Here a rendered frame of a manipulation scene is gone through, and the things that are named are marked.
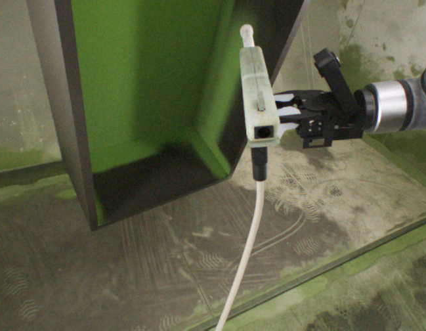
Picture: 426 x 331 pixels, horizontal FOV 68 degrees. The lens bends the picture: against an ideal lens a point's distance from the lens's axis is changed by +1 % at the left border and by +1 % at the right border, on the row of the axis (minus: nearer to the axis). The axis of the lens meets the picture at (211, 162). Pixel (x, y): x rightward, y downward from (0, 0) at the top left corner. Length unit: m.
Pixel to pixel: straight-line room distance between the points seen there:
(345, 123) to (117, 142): 1.01
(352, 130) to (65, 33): 0.53
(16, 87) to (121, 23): 1.01
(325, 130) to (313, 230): 1.33
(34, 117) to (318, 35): 2.11
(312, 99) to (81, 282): 1.27
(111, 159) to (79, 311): 0.63
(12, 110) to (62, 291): 0.97
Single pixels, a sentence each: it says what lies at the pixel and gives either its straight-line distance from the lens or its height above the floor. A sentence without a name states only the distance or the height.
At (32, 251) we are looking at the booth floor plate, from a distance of 1.72.
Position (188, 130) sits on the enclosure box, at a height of 0.53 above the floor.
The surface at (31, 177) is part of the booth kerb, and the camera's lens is 2.01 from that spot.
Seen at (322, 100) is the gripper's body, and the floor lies 1.14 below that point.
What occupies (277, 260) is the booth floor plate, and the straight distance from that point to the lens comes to 1.68.
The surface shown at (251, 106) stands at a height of 1.15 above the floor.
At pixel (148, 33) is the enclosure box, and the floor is 1.02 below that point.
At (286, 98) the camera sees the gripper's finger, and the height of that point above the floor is 1.12.
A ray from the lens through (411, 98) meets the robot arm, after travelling 0.61.
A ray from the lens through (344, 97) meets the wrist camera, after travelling 0.58.
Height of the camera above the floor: 1.38
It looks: 40 degrees down
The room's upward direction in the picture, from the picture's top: 8 degrees clockwise
